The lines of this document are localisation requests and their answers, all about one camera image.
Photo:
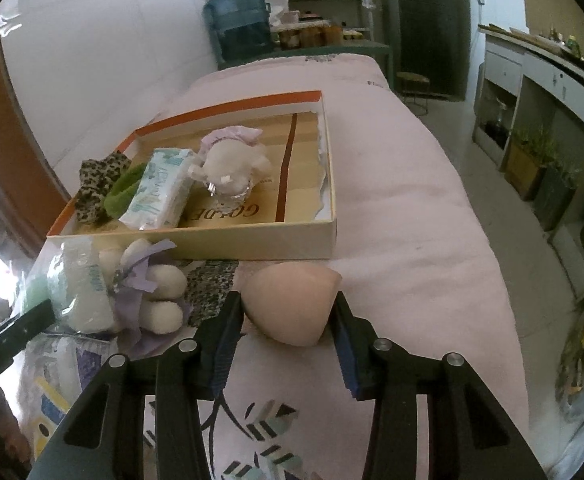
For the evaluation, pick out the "plush bear lavender dress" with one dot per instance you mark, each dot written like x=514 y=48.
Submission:
x=157 y=285

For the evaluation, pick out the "yellow white packet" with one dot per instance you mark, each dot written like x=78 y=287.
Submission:
x=52 y=410

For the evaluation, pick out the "small round stool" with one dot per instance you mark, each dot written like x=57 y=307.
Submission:
x=412 y=80

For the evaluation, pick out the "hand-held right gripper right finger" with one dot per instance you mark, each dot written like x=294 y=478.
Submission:
x=347 y=355

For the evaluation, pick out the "potted plant yellow planter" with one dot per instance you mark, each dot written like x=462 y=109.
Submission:
x=524 y=170

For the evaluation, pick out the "green low table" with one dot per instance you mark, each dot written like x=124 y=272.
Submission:
x=322 y=52

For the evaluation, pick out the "plush bear pink dress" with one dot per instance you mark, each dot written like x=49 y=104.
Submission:
x=232 y=160

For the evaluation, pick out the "row of jars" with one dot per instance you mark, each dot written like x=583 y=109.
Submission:
x=312 y=35

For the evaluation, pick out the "kitchen counter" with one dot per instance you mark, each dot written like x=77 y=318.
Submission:
x=546 y=75

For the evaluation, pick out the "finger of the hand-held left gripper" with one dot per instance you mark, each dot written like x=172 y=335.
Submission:
x=32 y=317

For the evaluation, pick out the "floral tissue pack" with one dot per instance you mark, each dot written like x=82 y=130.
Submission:
x=82 y=290
x=159 y=190

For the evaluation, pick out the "person's left hand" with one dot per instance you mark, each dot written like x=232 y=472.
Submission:
x=2 y=430

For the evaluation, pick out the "leopard print scrunchie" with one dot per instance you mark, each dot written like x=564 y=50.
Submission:
x=92 y=185

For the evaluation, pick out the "blue water jug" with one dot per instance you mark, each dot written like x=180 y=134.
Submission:
x=237 y=20

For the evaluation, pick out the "wooden door frame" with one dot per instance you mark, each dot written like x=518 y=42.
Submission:
x=7 y=135

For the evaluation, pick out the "potted plant dark planter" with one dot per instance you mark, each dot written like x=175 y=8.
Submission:
x=554 y=200

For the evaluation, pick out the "dark refrigerator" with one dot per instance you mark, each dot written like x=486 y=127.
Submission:
x=426 y=25

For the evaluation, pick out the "green fuzzy scrunchie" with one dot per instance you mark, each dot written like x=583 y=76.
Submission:
x=124 y=190

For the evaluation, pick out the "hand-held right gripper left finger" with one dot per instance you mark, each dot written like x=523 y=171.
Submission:
x=222 y=360

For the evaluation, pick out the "beige makeup sponge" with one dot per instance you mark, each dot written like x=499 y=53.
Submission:
x=292 y=305

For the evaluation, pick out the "shallow cardboard box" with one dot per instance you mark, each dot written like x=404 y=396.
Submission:
x=272 y=240

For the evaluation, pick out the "white packet purple print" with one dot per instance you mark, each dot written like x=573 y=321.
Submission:
x=87 y=365

